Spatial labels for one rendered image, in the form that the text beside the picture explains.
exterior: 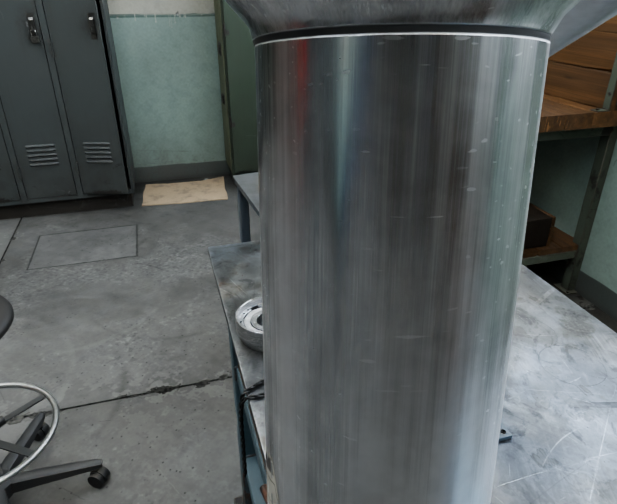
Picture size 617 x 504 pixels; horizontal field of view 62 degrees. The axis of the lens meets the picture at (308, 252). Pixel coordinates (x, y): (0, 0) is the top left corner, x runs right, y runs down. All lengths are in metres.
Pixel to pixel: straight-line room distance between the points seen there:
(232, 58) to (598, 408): 3.08
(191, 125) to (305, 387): 3.78
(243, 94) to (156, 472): 2.50
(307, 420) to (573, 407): 0.66
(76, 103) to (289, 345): 3.24
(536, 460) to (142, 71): 3.49
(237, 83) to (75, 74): 0.97
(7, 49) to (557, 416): 3.15
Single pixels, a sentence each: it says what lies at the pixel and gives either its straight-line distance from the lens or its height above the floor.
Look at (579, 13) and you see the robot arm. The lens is 0.34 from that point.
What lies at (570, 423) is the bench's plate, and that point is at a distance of 0.78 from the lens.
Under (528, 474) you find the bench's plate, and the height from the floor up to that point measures 0.80.
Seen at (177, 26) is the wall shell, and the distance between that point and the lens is 3.81.
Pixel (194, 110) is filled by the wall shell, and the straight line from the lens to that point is 3.89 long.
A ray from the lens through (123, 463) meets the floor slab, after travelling 1.79.
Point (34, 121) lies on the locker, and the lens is 3.44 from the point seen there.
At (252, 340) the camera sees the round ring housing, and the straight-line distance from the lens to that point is 0.79.
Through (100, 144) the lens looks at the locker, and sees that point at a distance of 3.39.
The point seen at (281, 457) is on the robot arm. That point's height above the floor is 1.16.
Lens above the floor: 1.30
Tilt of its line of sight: 28 degrees down
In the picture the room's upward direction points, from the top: straight up
